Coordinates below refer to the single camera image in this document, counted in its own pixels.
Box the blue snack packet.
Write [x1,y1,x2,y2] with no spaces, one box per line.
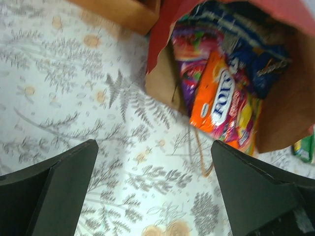
[189,0,292,99]

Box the orange candy packet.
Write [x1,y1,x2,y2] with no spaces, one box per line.
[189,51,235,140]

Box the red paper bag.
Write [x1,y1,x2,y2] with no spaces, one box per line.
[145,0,315,153]

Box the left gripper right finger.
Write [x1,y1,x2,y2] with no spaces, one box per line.
[211,140,315,236]

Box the green snack packet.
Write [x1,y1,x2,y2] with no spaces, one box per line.
[292,134,315,164]

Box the floral table mat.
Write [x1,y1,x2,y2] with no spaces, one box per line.
[0,0,315,236]

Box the yellow candy packet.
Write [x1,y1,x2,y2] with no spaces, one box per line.
[218,90,262,156]

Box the orange wooden tray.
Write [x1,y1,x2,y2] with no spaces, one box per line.
[71,0,161,35]

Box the purple candy packet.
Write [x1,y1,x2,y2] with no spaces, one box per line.
[171,26,224,116]

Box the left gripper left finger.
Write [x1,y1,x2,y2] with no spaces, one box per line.
[0,140,98,236]

